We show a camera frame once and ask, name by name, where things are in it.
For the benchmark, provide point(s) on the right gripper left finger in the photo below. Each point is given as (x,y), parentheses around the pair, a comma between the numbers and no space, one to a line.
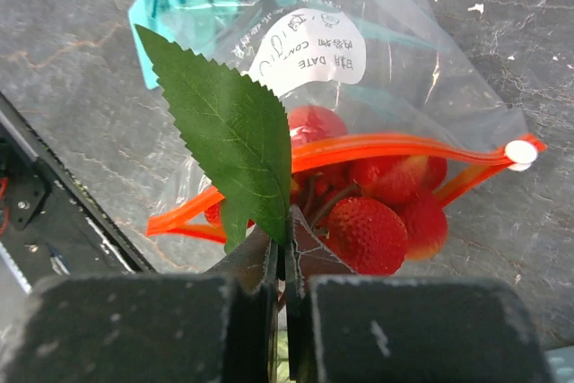
(218,326)

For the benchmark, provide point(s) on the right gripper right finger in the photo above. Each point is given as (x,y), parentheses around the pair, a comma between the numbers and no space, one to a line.
(346,327)

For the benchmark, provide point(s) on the clear zip top bag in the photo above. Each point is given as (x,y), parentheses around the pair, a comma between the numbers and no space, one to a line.
(398,81)

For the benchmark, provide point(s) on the fake strawberries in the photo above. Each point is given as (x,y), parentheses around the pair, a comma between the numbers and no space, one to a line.
(373,212)

